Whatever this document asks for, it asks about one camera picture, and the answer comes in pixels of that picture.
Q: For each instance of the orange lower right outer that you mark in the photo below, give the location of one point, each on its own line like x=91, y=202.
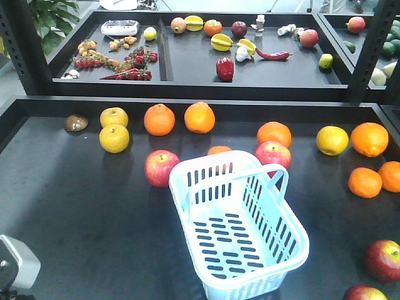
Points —
x=390, y=175

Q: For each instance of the small orange centre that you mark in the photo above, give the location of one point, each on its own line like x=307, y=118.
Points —
x=218, y=149

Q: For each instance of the red bell pepper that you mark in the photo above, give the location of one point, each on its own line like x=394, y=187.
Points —
x=225, y=68

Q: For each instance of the red apple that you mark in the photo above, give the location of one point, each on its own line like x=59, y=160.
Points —
x=382, y=260
x=272, y=152
x=158, y=166
x=363, y=292

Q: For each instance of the yellow round pear front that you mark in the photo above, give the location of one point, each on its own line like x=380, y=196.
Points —
x=114, y=138

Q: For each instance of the orange lower right inner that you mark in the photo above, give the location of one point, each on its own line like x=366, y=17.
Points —
x=365, y=182

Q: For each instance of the red apple front right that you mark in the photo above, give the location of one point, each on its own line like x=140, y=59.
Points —
x=363, y=292

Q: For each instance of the yellow round pear rear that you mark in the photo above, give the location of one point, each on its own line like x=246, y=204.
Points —
x=114, y=115

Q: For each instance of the black upper produce tray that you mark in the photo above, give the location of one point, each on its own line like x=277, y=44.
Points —
x=318, y=67

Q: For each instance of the light blue plastic basket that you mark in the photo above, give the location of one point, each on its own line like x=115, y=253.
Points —
x=242, y=235

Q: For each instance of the orange behind centre apple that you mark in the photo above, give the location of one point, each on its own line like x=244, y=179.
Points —
x=274, y=131

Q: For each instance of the red chili pepper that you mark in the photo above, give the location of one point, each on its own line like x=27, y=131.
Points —
x=276, y=56

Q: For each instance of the green potted plant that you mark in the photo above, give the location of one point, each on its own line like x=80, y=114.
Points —
x=53, y=21

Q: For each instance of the yellow round pear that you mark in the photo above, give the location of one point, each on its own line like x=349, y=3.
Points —
x=114, y=115
x=114, y=138

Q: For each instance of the large orange far right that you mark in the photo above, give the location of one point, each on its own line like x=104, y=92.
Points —
x=370, y=139

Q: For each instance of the red apple back left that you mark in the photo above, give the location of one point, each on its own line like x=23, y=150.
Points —
x=158, y=166

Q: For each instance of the orange back left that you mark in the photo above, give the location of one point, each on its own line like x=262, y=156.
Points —
x=159, y=120

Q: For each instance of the red apple centre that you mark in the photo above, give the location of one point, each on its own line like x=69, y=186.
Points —
x=272, y=152

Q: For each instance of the red apple front middle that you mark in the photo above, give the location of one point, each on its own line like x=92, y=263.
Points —
x=382, y=260

